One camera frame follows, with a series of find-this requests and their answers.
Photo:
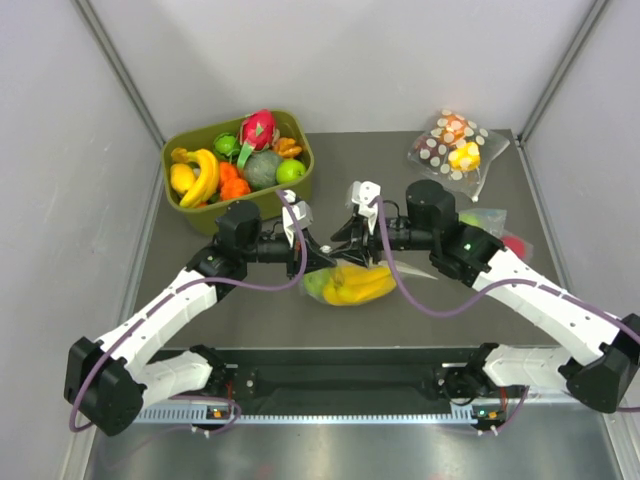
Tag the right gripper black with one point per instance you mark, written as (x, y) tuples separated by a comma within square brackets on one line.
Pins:
[(357, 231)]

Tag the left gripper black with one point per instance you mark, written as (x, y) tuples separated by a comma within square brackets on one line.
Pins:
[(314, 258)]

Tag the zip bag with bananas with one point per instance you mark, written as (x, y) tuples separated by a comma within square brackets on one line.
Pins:
[(313, 283)]

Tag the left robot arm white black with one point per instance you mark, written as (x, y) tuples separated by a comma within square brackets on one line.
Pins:
[(112, 379)]

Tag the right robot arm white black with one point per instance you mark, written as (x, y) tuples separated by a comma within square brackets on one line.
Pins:
[(597, 354)]

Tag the polka dot zip bag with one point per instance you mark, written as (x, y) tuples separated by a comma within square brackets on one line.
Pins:
[(457, 152)]

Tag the blue zip bag colourful balls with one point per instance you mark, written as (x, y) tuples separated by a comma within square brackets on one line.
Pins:
[(494, 222)]

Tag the green apple toy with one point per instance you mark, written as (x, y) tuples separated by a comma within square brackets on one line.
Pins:
[(290, 170)]

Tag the grey green melon toy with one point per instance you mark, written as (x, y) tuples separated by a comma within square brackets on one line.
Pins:
[(260, 170)]

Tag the orange pumpkin toy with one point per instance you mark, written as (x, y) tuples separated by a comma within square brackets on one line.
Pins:
[(234, 188)]

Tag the orange walnut-like toy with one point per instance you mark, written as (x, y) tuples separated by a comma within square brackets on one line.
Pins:
[(287, 147)]

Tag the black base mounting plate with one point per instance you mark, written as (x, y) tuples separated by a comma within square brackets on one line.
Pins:
[(387, 381)]

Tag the orange tangerine toy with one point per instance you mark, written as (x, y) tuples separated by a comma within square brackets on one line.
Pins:
[(227, 172)]

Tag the olive green plastic bin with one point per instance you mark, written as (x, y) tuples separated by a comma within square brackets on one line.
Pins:
[(243, 213)]

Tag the yellow banana bunch in bin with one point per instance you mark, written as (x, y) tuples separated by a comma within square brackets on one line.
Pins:
[(206, 168)]

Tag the pink dragon fruit toy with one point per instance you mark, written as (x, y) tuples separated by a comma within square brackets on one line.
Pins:
[(256, 134)]

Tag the green round fruit toy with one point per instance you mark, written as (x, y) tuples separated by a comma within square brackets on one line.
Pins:
[(227, 145)]

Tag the yellow lemon toy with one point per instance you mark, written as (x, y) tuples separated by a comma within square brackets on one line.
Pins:
[(182, 178)]

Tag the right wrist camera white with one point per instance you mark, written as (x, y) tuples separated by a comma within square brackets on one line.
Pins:
[(363, 197)]

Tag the slotted grey cable duct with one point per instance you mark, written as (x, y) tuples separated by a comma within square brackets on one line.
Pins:
[(218, 414)]

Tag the right aluminium frame post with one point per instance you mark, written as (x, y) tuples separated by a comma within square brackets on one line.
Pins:
[(560, 73)]

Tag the aluminium frame post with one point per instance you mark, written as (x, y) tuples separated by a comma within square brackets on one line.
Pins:
[(560, 73), (96, 28)]

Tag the left aluminium frame post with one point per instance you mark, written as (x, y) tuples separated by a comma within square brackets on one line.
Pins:
[(96, 28)]

